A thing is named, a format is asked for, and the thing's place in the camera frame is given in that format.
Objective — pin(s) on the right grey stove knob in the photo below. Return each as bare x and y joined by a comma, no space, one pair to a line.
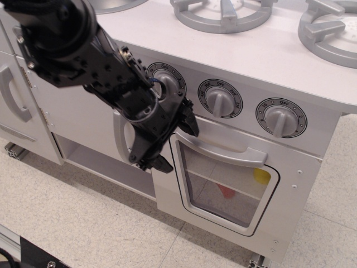
281,117

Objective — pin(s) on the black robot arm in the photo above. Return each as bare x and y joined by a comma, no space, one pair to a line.
62,42

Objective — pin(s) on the silver burner grate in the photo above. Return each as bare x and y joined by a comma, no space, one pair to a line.
228,23
328,30

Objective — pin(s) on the white oven door with window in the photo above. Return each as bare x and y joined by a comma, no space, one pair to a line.
261,218

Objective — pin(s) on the white cabinet door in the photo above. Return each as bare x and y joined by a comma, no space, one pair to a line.
75,114
22,122

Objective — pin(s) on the grey stove knob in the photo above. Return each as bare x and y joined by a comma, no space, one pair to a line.
281,117
168,75
220,98

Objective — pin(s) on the silver oven door handle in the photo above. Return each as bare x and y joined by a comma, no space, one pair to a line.
250,158

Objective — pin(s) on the white left cabinet door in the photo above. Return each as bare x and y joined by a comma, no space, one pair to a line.
22,122

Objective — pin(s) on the orange red toy food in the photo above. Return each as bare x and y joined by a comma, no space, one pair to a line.
226,192

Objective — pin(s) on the middle silver burner grate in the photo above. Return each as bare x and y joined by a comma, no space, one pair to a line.
228,23

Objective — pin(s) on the aluminium frame rail right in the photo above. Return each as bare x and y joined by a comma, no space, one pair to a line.
259,261

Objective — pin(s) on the silver left cabinet handle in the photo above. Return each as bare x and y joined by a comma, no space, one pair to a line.
23,114

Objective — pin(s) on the white toy kitchen stove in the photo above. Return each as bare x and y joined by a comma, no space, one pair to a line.
96,211

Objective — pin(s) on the left grey stove knob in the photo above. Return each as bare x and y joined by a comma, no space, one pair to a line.
168,75

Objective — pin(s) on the middle grey stove knob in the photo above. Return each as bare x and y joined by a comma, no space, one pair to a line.
220,98

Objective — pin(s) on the aluminium frame rail left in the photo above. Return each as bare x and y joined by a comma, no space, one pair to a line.
15,151

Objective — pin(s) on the aluminium frame rail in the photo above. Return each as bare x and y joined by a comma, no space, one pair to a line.
15,151
259,261

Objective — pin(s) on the yellow toy bottle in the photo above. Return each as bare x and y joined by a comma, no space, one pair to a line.
261,176

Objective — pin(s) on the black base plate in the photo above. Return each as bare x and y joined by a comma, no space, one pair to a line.
34,256

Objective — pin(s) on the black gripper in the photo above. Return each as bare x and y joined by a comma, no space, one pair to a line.
154,121

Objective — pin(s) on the white middle cabinet door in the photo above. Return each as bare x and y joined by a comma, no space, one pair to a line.
75,114

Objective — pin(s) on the right silver burner grate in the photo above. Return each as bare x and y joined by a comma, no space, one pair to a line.
328,30

